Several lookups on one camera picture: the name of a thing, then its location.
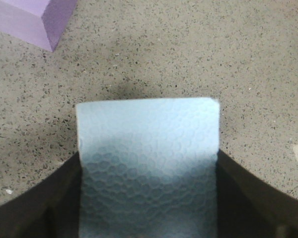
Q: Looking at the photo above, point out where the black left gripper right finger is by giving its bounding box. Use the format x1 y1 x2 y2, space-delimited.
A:
216 150 298 238

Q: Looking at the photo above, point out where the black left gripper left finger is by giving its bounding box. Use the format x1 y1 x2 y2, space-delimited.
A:
0 153 81 238

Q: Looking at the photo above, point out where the purple foam cube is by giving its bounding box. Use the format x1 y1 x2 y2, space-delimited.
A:
0 0 77 52

